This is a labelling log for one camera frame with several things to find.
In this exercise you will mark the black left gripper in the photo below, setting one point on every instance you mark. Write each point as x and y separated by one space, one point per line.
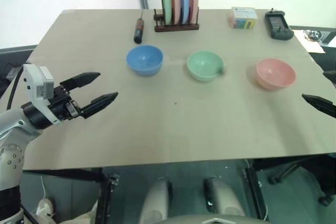
61 103

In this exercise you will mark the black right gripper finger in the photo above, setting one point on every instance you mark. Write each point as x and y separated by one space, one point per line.
330 75
321 104

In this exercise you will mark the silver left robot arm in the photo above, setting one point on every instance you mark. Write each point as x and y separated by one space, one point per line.
10 125

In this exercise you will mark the red bowl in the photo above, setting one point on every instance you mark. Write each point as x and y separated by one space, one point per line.
275 73

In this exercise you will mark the blue bowl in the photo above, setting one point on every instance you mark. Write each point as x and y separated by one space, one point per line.
144 60

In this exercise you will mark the black office chair base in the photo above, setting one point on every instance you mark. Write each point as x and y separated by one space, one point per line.
291 169

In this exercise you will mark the black remote controller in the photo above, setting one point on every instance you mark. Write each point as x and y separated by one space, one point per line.
278 26

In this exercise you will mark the black and red screwdriver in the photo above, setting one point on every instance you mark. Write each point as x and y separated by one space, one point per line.
138 28

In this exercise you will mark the clear plastic box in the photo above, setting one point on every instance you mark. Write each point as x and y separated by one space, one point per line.
242 18

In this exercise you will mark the dark wooden plate rack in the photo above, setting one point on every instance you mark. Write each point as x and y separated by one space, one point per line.
176 27

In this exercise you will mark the green bowl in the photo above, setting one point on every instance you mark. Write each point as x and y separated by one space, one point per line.
204 65

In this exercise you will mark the grey left robot leg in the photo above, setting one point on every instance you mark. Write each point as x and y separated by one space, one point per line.
155 200

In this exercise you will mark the grey robot leg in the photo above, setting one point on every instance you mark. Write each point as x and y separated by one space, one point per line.
155 200
223 200

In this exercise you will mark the grey right robot leg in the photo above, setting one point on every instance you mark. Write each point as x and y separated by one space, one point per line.
223 200

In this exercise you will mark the grey robot torso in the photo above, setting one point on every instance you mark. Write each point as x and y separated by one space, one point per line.
210 220

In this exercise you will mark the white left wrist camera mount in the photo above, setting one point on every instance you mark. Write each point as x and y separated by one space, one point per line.
32 82

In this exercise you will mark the black table frame leg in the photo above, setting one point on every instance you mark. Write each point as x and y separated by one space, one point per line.
106 197
256 192

